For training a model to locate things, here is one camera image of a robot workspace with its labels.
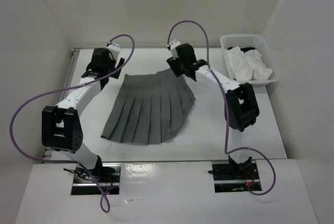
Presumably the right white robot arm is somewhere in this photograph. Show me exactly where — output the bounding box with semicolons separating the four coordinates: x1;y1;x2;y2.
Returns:
166;40;259;179

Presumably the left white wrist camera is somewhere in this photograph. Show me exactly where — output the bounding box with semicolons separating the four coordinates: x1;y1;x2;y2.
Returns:
106;42;122;60

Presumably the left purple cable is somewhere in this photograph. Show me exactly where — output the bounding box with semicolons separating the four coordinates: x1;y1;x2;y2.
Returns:
9;33;135;213

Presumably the black garment in basket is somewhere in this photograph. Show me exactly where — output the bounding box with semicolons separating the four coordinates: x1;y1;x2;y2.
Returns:
227;47;255;53

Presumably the white plastic mesh basket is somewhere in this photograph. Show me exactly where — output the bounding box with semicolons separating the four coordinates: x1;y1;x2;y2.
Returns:
220;34;281;86

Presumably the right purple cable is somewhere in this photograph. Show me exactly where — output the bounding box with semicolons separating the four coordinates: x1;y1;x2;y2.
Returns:
166;20;277;195

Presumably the purple cable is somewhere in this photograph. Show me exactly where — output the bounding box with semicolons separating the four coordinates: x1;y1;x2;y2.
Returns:
9;33;135;213
166;20;277;195

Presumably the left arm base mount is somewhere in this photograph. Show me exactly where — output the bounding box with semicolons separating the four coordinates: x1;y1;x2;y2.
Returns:
63;165;121;195

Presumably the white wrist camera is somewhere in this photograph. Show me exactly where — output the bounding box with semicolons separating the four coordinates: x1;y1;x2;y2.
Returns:
166;39;181;58
106;42;122;60

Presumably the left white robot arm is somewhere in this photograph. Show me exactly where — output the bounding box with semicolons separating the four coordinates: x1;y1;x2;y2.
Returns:
42;43;125;182

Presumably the grey pleated skirt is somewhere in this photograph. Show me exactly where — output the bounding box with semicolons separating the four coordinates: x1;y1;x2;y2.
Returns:
101;69;196;145

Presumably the white crumpled cloth in basket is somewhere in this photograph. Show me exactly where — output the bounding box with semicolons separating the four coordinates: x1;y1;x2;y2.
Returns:
225;46;273;81

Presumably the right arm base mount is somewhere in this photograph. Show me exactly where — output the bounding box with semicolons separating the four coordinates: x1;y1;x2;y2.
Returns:
208;161;262;193

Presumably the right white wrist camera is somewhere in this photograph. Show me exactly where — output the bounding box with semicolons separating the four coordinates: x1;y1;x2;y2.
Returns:
166;39;181;58

